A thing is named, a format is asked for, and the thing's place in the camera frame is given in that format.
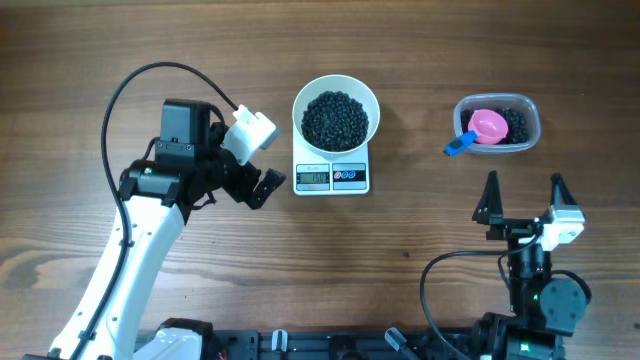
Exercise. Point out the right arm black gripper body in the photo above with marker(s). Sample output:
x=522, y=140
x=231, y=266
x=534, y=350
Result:
x=527, y=264

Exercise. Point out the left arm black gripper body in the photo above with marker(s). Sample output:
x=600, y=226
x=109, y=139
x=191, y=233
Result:
x=225, y=173

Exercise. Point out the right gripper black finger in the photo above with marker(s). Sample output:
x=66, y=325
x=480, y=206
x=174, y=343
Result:
x=560, y=194
x=489, y=210

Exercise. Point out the pink scoop blue handle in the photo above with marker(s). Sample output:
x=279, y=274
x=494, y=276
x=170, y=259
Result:
x=485, y=127

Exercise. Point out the pile of black beans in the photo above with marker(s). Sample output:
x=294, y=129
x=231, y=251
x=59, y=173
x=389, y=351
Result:
x=334, y=122

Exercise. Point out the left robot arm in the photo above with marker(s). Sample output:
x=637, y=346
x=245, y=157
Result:
x=195, y=154

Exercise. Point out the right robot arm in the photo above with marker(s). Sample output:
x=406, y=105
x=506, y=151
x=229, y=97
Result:
x=545, y=304

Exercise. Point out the white digital kitchen scale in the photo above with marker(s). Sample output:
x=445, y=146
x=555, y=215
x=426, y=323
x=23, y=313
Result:
x=315, y=174

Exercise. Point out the white bowl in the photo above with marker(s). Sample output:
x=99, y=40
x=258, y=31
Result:
x=355, y=88

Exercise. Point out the clear plastic container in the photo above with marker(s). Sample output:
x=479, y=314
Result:
x=516, y=102

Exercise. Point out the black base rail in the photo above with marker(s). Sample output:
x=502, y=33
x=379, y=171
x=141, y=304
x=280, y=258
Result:
x=345, y=345

